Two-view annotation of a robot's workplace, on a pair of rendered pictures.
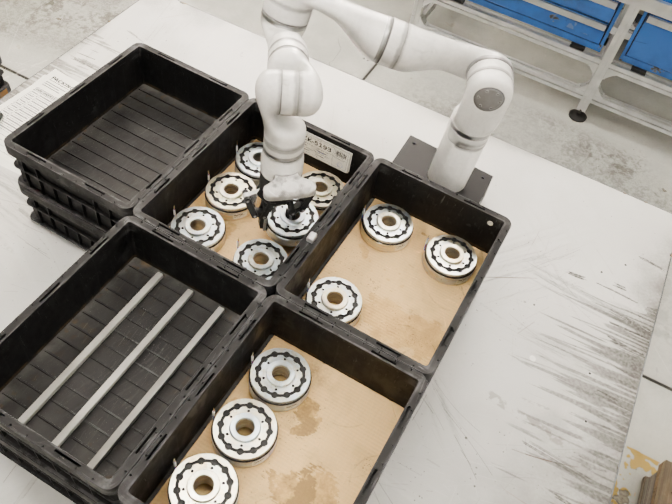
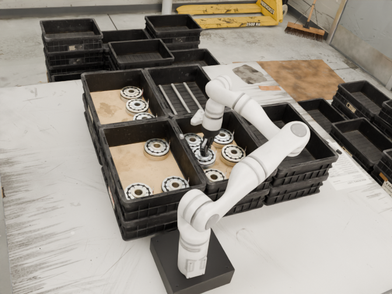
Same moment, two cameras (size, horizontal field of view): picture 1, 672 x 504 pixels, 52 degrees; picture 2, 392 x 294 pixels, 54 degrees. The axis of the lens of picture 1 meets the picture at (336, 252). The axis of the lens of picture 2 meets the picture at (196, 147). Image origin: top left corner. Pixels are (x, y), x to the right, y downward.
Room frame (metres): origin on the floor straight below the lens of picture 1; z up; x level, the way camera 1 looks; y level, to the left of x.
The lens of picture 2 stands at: (1.58, -0.79, 1.91)
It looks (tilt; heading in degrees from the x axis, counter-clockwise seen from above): 41 degrees down; 131
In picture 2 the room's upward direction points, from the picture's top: 11 degrees clockwise
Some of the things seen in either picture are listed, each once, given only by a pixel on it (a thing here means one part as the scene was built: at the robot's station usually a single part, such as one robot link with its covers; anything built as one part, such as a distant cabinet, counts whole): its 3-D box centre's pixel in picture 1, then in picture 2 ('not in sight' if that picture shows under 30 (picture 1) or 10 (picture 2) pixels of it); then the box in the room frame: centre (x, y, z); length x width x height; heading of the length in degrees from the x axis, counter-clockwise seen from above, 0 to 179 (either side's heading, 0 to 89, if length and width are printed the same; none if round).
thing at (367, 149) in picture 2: not in sight; (357, 157); (1.07, 1.44, 0.31); 0.40 x 0.30 x 0.34; 162
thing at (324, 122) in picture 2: not in sight; (318, 127); (0.69, 1.57, 0.26); 0.40 x 0.30 x 0.23; 162
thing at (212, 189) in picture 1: (231, 191); (233, 153); (0.91, 0.23, 0.86); 0.10 x 0.10 x 0.01
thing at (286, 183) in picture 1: (285, 164); (208, 116); (0.83, 0.12, 1.05); 0.11 x 0.09 x 0.06; 25
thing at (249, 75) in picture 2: not in sight; (249, 73); (0.35, 1.01, 0.71); 0.22 x 0.19 x 0.01; 162
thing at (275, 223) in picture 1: (292, 216); (203, 155); (0.86, 0.10, 0.88); 0.10 x 0.10 x 0.01
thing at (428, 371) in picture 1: (400, 257); (150, 157); (0.79, -0.12, 0.92); 0.40 x 0.30 x 0.02; 160
